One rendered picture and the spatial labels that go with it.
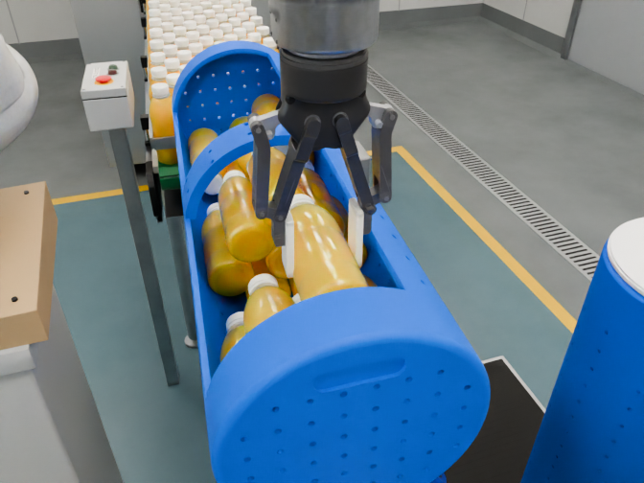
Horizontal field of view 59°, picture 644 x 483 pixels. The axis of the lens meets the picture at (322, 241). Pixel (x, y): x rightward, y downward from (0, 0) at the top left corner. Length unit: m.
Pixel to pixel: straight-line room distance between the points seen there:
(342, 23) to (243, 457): 0.39
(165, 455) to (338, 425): 1.43
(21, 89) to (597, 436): 1.11
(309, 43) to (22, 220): 0.68
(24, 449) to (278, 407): 0.62
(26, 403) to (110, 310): 1.53
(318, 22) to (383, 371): 0.30
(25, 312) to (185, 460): 1.16
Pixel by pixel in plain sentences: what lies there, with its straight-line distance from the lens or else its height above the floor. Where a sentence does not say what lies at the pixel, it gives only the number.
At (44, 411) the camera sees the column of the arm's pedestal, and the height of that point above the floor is 0.86.
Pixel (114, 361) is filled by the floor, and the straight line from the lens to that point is 2.27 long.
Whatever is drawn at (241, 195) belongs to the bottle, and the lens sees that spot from 0.87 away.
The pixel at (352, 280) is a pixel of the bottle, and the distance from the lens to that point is 0.54.
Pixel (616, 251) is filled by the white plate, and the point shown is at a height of 1.04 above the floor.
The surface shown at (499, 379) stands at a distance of 1.97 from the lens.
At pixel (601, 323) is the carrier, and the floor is 0.93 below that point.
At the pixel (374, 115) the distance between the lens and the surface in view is 0.54.
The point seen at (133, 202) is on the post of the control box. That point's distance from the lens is 1.66.
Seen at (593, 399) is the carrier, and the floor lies 0.79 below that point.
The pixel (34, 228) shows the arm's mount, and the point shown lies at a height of 1.07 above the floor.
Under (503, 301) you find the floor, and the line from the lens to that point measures 2.50.
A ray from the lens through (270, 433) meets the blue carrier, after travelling 0.55.
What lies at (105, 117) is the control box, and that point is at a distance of 1.47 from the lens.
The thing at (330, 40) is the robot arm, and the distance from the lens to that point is 0.46.
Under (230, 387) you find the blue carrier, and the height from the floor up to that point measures 1.18.
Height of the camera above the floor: 1.58
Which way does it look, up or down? 35 degrees down
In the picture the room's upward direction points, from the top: straight up
